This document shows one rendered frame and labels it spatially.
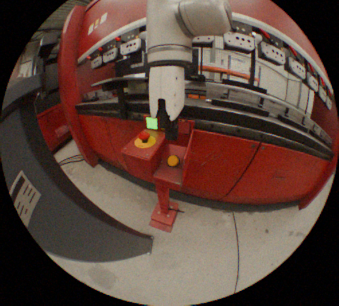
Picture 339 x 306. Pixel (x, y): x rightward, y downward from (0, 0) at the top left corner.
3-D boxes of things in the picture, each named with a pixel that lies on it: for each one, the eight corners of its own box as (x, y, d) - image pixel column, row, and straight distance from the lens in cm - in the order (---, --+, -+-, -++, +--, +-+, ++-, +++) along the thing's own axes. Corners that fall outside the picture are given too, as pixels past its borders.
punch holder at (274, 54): (264, 54, 61) (259, 27, 69) (257, 57, 68) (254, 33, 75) (285, 65, 69) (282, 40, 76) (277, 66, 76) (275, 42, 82)
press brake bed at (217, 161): (98, 164, 164) (75, 109, 134) (107, 155, 171) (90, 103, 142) (297, 205, 201) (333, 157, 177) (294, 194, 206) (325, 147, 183)
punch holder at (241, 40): (224, 44, 55) (222, 17, 64) (222, 49, 63) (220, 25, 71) (254, 51, 59) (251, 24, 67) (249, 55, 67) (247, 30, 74)
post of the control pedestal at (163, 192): (161, 212, 88) (151, 170, 39) (163, 206, 89) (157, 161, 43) (167, 214, 87) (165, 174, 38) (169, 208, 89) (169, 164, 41)
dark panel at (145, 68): (116, 91, 162) (114, 62, 166) (118, 91, 163) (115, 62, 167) (197, 90, 106) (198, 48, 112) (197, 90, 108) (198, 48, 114)
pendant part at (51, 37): (37, 104, 193) (37, 51, 216) (50, 98, 196) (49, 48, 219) (38, 99, 142) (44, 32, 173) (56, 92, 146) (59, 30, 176)
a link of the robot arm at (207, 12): (232, -4, 46) (235, 48, 19) (187, 0, 49) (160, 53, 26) (220, -23, 44) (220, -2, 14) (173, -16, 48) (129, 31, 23)
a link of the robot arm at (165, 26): (203, 52, 23) (167, 56, 27) (200, 3, 29) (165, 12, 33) (178, 40, 15) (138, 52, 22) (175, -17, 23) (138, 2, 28)
